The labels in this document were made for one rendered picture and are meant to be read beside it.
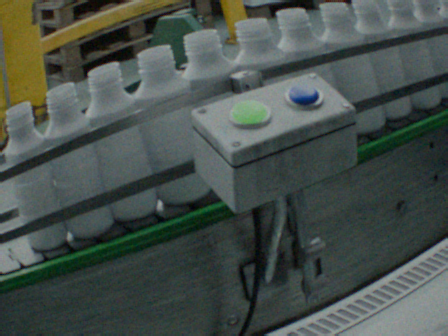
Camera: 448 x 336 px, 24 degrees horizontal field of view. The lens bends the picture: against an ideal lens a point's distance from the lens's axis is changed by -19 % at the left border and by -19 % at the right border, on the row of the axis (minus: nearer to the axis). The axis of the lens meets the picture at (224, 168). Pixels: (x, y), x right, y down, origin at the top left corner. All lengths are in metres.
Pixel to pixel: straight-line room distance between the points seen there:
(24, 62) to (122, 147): 4.59
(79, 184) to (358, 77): 0.35
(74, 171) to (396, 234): 0.42
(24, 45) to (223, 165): 4.73
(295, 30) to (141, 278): 0.33
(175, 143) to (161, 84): 0.06
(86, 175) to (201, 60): 0.18
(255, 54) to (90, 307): 0.34
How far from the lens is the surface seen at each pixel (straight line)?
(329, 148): 1.15
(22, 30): 5.79
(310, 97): 1.14
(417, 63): 1.41
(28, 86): 5.85
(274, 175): 1.13
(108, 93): 1.24
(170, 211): 1.27
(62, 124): 1.21
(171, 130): 1.25
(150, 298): 1.26
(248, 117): 1.11
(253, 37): 1.29
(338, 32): 1.35
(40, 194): 1.22
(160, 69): 1.25
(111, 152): 1.24
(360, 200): 1.35
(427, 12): 1.45
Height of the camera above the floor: 1.42
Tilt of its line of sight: 18 degrees down
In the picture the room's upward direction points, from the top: 13 degrees counter-clockwise
